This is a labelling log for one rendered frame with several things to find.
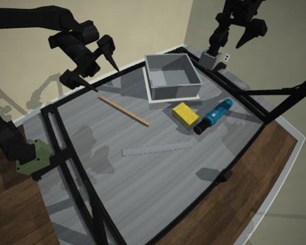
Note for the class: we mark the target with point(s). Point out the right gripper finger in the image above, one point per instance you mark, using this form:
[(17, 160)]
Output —
[(250, 33), (223, 30)]

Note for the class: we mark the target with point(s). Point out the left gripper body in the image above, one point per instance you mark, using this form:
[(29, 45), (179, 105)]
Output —
[(83, 57)]

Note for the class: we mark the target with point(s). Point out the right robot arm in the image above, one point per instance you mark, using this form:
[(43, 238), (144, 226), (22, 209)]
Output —
[(230, 7)]

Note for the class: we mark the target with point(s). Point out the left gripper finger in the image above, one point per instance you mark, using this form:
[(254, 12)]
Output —
[(80, 82), (107, 50)]

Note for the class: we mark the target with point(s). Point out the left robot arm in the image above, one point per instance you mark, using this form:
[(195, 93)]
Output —
[(48, 17)]

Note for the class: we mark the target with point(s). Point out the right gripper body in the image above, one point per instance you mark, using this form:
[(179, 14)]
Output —
[(241, 20)]

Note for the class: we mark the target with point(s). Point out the yellow sponge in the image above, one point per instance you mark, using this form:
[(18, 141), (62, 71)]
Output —
[(185, 114)]

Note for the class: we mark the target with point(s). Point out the tan wooden stick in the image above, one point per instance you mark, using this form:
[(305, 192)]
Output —
[(125, 111)]

